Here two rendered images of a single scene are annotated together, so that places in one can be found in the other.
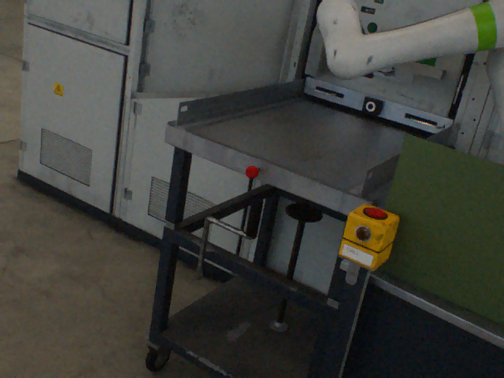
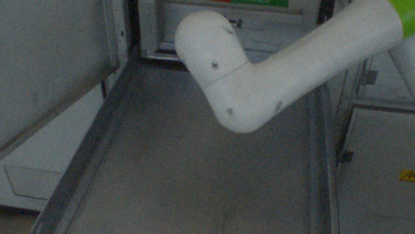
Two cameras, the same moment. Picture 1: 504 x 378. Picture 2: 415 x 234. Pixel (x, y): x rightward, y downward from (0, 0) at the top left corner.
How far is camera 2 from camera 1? 109 cm
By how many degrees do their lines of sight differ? 25
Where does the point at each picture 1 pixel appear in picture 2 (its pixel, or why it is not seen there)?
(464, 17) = (384, 15)
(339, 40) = (231, 93)
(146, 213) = (13, 195)
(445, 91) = (304, 30)
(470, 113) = not seen: hidden behind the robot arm
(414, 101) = (272, 46)
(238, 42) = (51, 46)
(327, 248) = not seen: hidden behind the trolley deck
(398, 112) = (256, 59)
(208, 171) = (62, 151)
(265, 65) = (90, 48)
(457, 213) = not seen: outside the picture
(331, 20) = (207, 63)
